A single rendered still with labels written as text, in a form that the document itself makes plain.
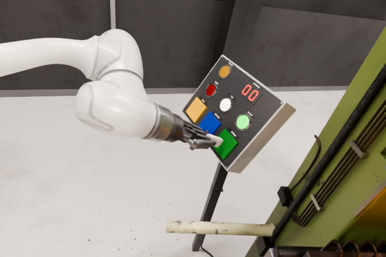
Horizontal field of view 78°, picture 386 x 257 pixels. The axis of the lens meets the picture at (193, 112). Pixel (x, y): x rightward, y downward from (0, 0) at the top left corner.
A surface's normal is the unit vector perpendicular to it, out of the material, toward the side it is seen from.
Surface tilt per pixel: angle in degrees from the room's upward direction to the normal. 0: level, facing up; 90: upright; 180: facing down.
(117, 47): 23
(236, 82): 60
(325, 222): 90
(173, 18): 90
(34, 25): 90
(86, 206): 0
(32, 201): 0
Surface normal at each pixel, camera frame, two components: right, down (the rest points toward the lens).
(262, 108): -0.68, -0.27
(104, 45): 0.40, -0.52
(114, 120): 0.39, 0.51
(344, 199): -0.99, -0.11
